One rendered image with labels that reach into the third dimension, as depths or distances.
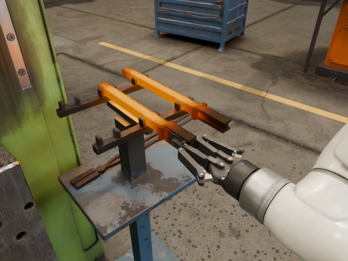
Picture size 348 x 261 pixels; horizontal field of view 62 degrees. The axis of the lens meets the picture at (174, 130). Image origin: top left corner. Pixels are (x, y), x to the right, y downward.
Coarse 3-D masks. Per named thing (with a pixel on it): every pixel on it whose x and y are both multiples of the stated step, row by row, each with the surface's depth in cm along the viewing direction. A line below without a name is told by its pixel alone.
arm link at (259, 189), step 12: (264, 168) 52; (252, 180) 50; (264, 180) 50; (276, 180) 49; (288, 180) 50; (240, 192) 52; (252, 192) 49; (264, 192) 48; (276, 192) 48; (240, 204) 52; (252, 204) 49; (264, 204) 48
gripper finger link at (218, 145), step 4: (204, 136) 65; (208, 136) 65; (208, 140) 64; (212, 140) 64; (216, 140) 64; (212, 144) 64; (216, 144) 63; (220, 144) 63; (224, 144) 63; (228, 144) 63; (216, 148) 64; (220, 148) 63; (224, 148) 62; (228, 148) 62; (232, 148) 62; (236, 148) 62; (240, 148) 62; (224, 152) 63; (228, 152) 62; (240, 152) 61
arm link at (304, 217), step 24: (288, 192) 47; (312, 192) 45; (336, 192) 44; (264, 216) 48; (288, 216) 45; (312, 216) 43; (336, 216) 42; (288, 240) 45; (312, 240) 42; (336, 240) 40
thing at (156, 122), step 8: (104, 88) 86; (112, 88) 86; (112, 96) 83; (120, 96) 81; (128, 96) 81; (120, 104) 81; (128, 104) 78; (136, 104) 78; (136, 112) 75; (144, 112) 74; (152, 112) 74; (152, 120) 71; (160, 120) 71; (152, 128) 72; (160, 128) 67; (168, 128) 67; (176, 128) 66; (160, 136) 69; (184, 136) 64; (192, 136) 64; (192, 144) 64
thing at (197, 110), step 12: (132, 72) 95; (144, 84) 90; (156, 84) 88; (168, 96) 83; (180, 96) 81; (192, 108) 75; (204, 108) 75; (204, 120) 75; (216, 120) 71; (228, 120) 70
